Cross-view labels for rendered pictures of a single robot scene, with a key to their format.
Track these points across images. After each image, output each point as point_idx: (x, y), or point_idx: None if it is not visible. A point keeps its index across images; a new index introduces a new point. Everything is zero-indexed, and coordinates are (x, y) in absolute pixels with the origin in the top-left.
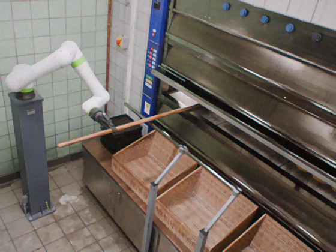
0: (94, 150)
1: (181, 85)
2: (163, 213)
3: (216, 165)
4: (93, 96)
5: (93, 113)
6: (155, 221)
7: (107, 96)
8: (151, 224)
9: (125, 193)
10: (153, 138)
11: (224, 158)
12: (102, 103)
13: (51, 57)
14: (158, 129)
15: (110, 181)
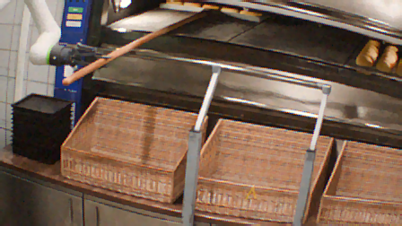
0: (14, 161)
1: None
2: (207, 195)
3: (252, 104)
4: (41, 34)
5: (58, 50)
6: (196, 213)
7: (59, 30)
8: (193, 219)
9: (109, 202)
10: (96, 117)
11: (260, 88)
12: (56, 41)
13: None
14: (155, 56)
15: (68, 197)
